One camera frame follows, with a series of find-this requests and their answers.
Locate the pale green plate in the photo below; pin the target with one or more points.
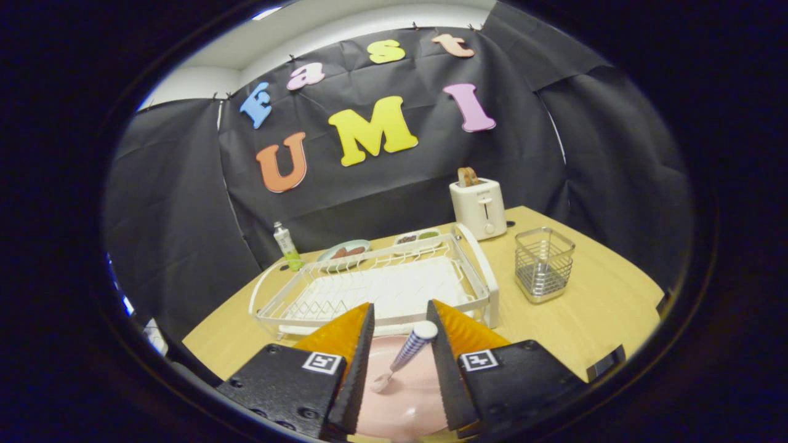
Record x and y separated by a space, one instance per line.
329 252

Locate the white divided food dish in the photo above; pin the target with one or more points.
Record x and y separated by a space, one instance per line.
417 238

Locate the white toaster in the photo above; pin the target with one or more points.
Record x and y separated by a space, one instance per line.
477 209

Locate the white dish rack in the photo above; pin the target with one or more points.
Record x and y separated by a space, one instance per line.
394 286

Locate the blue and white object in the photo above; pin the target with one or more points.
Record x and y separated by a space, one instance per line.
126 303

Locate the brown sausage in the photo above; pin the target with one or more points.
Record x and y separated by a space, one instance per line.
349 251

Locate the pink plate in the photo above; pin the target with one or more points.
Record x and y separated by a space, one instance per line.
406 409

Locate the small white object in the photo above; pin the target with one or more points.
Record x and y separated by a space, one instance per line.
155 337

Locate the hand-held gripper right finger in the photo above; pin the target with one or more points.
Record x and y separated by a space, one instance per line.
446 369

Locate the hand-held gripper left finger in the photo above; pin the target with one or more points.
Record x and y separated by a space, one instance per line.
357 369

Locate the brown toast slice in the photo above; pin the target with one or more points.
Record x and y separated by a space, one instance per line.
468 177

